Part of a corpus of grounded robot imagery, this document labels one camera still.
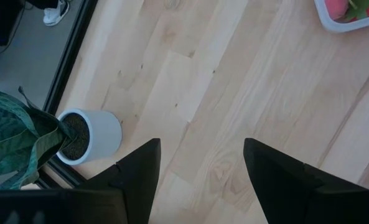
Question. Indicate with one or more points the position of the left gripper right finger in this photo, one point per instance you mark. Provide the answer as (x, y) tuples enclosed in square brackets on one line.
[(296, 199)]

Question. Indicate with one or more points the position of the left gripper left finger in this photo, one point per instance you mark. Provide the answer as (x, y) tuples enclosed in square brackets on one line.
[(78, 208)]

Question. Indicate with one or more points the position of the person's leg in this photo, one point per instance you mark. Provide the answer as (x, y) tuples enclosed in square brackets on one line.
[(42, 3)]

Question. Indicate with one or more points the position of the person's foot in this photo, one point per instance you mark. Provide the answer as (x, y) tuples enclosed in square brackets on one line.
[(55, 15)]

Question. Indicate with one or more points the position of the large red round fruit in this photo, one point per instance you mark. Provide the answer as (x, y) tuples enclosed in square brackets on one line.
[(336, 7)]

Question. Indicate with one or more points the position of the black aluminium table frame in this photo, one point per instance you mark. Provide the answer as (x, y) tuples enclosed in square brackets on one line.
[(75, 40)]

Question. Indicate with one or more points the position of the clear plastic tupperware container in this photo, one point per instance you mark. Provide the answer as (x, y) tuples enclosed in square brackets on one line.
[(343, 27)]

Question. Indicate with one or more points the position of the green plant in white pot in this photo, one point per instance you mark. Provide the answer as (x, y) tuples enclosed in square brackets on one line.
[(104, 137)]

